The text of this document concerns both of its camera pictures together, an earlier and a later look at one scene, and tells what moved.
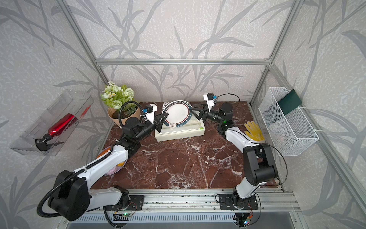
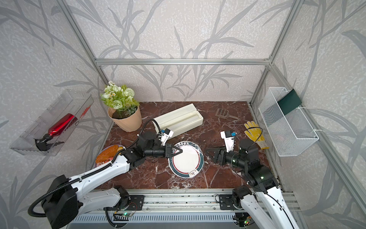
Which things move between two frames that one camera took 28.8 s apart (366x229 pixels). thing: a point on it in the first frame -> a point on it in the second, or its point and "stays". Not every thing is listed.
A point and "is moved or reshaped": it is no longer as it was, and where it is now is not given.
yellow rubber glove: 254,131 stays
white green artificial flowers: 115,97 stays
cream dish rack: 193,127 is moved or reshaped
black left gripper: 160,117 -> 175,148
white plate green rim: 179,113 -> 189,163
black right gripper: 204,114 -> 216,150
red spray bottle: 58,127 stays
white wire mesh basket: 291,133 stays
